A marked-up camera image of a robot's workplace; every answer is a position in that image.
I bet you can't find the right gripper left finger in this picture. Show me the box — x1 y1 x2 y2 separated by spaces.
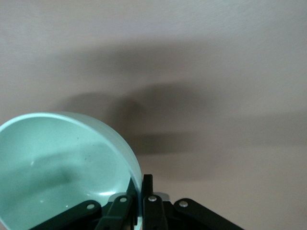
30 176 138 230

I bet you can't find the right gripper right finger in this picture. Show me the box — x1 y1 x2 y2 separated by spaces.
142 174 245 230

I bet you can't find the light green bowl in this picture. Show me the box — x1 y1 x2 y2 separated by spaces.
0 111 142 230

